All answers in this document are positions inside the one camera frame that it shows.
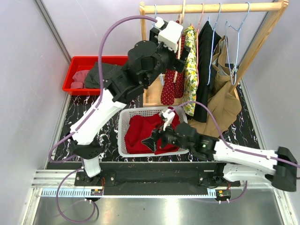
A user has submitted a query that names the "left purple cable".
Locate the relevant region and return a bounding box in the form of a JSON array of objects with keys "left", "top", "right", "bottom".
[{"left": 48, "top": 15, "right": 159, "bottom": 222}]

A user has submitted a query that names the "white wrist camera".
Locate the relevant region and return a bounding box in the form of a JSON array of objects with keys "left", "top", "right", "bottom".
[
  {"left": 159, "top": 108, "right": 175, "bottom": 131},
  {"left": 154, "top": 17, "right": 183, "bottom": 53}
]

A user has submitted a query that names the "white cable duct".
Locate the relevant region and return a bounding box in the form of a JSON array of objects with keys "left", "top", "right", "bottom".
[{"left": 41, "top": 187, "right": 217, "bottom": 199}]

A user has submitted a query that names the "red skirt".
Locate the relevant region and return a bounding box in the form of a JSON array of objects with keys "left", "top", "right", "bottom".
[{"left": 125, "top": 113, "right": 180, "bottom": 155}]

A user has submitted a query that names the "dark striped shirt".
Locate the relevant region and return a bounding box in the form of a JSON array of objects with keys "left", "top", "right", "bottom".
[{"left": 84, "top": 62, "right": 122, "bottom": 89}]

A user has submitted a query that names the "wooden clothes rack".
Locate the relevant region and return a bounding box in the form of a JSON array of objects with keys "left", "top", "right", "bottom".
[{"left": 139, "top": 0, "right": 290, "bottom": 107}]

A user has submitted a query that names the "tan garment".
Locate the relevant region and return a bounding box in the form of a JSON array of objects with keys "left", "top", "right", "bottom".
[{"left": 188, "top": 35, "right": 242, "bottom": 139}]

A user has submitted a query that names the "pink wire hanger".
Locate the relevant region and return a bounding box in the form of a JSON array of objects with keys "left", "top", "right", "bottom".
[{"left": 197, "top": 3, "right": 204, "bottom": 37}]

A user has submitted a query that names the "pink cloth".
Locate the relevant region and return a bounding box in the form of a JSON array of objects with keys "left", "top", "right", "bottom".
[{"left": 71, "top": 70, "right": 89, "bottom": 89}]

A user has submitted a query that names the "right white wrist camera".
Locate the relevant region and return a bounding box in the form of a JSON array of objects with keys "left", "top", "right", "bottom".
[{"left": 159, "top": 108, "right": 175, "bottom": 131}]

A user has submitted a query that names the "yellow floral garment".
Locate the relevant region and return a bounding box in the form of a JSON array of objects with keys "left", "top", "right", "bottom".
[{"left": 182, "top": 24, "right": 198, "bottom": 103}]

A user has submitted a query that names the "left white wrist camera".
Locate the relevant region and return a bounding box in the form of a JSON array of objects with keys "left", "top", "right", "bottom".
[{"left": 154, "top": 17, "right": 183, "bottom": 53}]

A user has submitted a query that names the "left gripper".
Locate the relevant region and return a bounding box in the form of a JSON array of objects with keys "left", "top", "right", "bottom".
[{"left": 144, "top": 28, "right": 190, "bottom": 87}]

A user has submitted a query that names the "light blue wire hanger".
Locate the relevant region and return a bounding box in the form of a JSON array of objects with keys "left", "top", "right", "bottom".
[{"left": 154, "top": 4, "right": 164, "bottom": 86}]

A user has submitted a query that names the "black garment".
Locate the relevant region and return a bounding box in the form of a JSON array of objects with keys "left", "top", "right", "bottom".
[{"left": 192, "top": 20, "right": 222, "bottom": 123}]

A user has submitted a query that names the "red plastic bin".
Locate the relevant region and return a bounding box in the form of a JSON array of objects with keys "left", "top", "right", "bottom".
[{"left": 62, "top": 56, "right": 128, "bottom": 96}]

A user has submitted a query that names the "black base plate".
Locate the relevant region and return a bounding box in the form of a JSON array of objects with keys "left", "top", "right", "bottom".
[{"left": 45, "top": 162, "right": 230, "bottom": 194}]

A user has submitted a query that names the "wooden hanger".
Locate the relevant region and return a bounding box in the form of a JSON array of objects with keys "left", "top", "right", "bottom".
[{"left": 173, "top": 0, "right": 186, "bottom": 83}]

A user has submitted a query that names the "red polka dot garment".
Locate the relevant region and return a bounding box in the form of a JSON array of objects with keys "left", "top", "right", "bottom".
[{"left": 160, "top": 20, "right": 187, "bottom": 105}]

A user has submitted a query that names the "purple cable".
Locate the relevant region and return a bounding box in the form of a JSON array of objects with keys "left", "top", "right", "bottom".
[
  {"left": 167, "top": 100, "right": 300, "bottom": 168},
  {"left": 48, "top": 15, "right": 159, "bottom": 222}
]

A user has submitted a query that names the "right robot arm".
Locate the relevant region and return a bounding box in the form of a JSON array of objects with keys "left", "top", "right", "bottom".
[{"left": 141, "top": 122, "right": 299, "bottom": 192}]

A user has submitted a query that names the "empty blue wire hanger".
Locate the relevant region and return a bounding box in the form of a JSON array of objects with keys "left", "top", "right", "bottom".
[{"left": 225, "top": 1, "right": 251, "bottom": 85}]

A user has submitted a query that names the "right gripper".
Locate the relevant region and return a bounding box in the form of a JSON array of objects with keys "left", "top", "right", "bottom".
[{"left": 141, "top": 119, "right": 193, "bottom": 152}]

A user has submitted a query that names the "white plastic basket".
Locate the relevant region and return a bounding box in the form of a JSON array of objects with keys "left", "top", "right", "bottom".
[{"left": 118, "top": 107, "right": 188, "bottom": 158}]

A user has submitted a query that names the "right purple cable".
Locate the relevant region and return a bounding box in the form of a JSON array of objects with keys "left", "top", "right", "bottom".
[{"left": 167, "top": 100, "right": 300, "bottom": 168}]

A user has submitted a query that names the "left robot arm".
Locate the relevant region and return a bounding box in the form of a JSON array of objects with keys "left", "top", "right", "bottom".
[{"left": 70, "top": 23, "right": 190, "bottom": 186}]

